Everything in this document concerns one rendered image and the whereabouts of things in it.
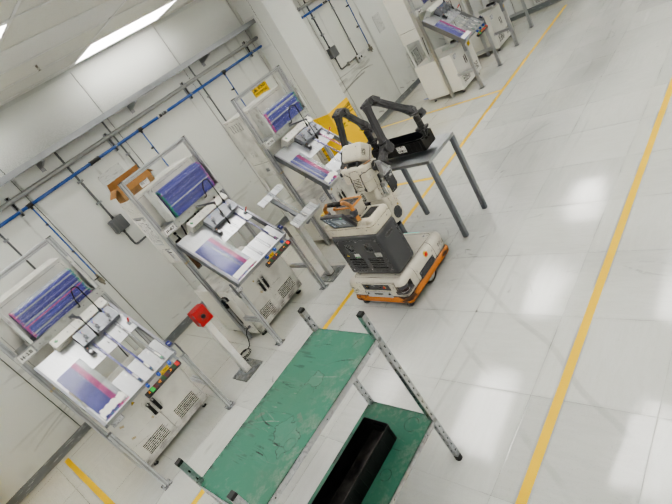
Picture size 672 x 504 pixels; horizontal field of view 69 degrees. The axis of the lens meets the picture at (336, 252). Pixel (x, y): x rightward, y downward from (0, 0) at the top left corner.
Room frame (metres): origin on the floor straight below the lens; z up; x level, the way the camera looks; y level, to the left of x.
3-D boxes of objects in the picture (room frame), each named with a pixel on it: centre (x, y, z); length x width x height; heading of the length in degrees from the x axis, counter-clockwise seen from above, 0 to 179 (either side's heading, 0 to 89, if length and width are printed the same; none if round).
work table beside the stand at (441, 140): (4.05, -1.01, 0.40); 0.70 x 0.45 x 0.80; 34
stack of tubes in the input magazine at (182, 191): (4.57, 0.83, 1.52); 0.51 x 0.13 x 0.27; 126
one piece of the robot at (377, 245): (3.56, -0.30, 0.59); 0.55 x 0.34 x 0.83; 35
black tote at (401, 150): (4.04, -0.99, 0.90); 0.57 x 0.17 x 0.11; 35
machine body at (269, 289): (4.63, 0.95, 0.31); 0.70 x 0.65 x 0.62; 126
